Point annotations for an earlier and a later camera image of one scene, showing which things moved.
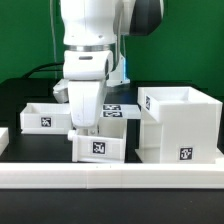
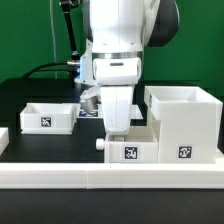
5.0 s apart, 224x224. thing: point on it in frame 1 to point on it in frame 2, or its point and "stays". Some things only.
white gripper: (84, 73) to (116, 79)
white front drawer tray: (104, 142) to (139, 146)
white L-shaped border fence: (106, 175) stays
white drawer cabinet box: (177, 126) stays
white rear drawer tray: (46, 118) stays
